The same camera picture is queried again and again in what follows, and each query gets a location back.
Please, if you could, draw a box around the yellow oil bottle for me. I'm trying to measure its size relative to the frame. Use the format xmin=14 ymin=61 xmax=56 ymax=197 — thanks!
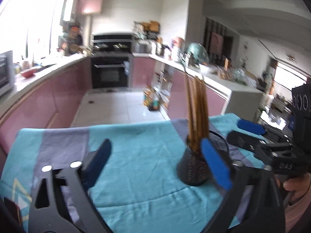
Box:
xmin=143 ymin=86 xmax=153 ymax=106

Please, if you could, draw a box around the wall spice rack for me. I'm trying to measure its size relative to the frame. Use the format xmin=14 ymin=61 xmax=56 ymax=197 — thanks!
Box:
xmin=133 ymin=21 xmax=160 ymax=41

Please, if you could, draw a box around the teal grey tablecloth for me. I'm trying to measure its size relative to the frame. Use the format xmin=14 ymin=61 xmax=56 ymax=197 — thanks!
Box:
xmin=0 ymin=112 xmax=267 ymax=233

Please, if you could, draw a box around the silver microwave oven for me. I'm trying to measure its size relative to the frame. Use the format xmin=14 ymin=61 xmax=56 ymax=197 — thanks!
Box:
xmin=0 ymin=50 xmax=15 ymax=96

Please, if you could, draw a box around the black range hood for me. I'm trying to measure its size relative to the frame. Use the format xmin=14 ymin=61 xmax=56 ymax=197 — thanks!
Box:
xmin=91 ymin=33 xmax=134 ymax=53

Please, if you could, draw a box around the pink upper cabinet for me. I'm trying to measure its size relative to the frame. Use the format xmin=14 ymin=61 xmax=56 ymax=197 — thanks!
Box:
xmin=77 ymin=0 xmax=103 ymax=15

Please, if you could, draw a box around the right hand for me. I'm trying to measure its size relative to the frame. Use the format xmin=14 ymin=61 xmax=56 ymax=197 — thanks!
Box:
xmin=275 ymin=173 xmax=310 ymax=207

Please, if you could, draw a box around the red bowl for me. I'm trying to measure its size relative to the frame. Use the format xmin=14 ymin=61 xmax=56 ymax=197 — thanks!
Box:
xmin=21 ymin=67 xmax=37 ymax=78

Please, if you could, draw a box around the green oil bottle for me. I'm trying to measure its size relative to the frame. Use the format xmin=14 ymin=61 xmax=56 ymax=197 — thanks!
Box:
xmin=148 ymin=91 xmax=160 ymax=111

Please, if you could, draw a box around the steel stock pot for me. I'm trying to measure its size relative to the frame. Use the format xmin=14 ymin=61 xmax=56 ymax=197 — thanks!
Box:
xmin=155 ymin=43 xmax=166 ymax=57

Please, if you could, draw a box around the white water heater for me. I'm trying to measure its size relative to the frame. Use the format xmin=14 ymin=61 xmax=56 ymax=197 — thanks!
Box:
xmin=63 ymin=0 xmax=78 ymax=23

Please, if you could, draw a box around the pink sleeve forearm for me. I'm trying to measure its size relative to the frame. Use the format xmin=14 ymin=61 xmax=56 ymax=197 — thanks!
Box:
xmin=285 ymin=194 xmax=310 ymax=232

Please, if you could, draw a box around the black mesh utensil holder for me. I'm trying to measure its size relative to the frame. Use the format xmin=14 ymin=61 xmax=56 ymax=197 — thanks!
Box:
xmin=176 ymin=130 xmax=230 ymax=186

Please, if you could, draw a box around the black built-in oven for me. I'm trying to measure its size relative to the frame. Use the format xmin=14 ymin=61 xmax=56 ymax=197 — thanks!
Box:
xmin=91 ymin=55 xmax=131 ymax=89

